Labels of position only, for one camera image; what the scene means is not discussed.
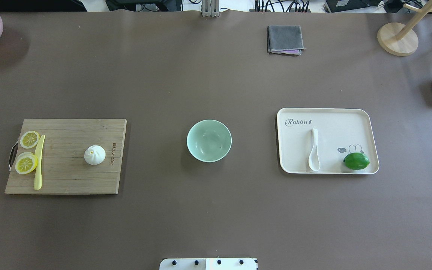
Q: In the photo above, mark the white steamed bun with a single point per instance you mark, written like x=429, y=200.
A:
x=94, y=155

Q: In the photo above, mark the white ceramic spoon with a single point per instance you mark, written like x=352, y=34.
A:
x=313, y=160

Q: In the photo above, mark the mint green bowl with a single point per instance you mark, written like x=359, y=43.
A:
x=209, y=141

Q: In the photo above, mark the lemon slice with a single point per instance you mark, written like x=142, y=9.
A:
x=25, y=163
x=29, y=139

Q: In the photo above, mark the aluminium frame post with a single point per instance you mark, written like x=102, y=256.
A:
x=210, y=8

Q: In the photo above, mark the green lime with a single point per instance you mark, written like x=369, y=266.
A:
x=356, y=161

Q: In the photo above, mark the grey folded cloth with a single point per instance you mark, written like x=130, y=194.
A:
x=285, y=39

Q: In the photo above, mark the wooden mug tree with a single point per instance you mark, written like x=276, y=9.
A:
x=400, y=39

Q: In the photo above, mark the yellow plastic knife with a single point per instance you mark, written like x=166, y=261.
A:
x=38, y=170

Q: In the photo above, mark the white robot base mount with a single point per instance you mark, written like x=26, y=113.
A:
x=209, y=264

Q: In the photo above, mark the cream rabbit tray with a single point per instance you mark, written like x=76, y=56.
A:
x=340, y=132

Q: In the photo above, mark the lower lemon slice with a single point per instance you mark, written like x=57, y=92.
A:
x=25, y=163

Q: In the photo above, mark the upper lemon slice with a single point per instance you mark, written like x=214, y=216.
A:
x=29, y=139

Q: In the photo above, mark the bamboo cutting board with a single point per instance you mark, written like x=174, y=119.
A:
x=64, y=169

